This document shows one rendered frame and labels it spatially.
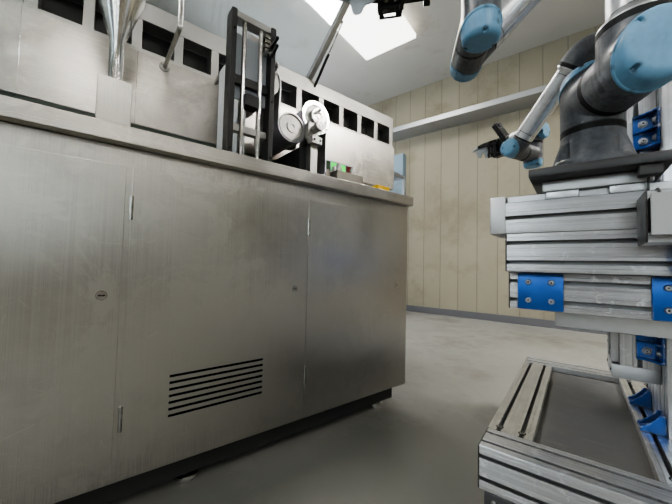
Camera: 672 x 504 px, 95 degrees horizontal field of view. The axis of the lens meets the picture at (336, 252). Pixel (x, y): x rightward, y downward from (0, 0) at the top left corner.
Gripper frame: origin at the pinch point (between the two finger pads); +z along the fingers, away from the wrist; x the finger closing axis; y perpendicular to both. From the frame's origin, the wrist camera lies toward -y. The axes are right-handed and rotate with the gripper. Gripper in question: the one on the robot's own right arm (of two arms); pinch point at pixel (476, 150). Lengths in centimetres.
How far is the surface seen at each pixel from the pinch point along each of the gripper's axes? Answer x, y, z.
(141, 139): -153, 16, -32
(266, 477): -132, 107, -26
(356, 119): -38, -36, 57
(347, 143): -49, -19, 53
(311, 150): -94, 3, 6
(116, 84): -160, -13, 2
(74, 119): -164, 13, -34
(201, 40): -130, -54, 35
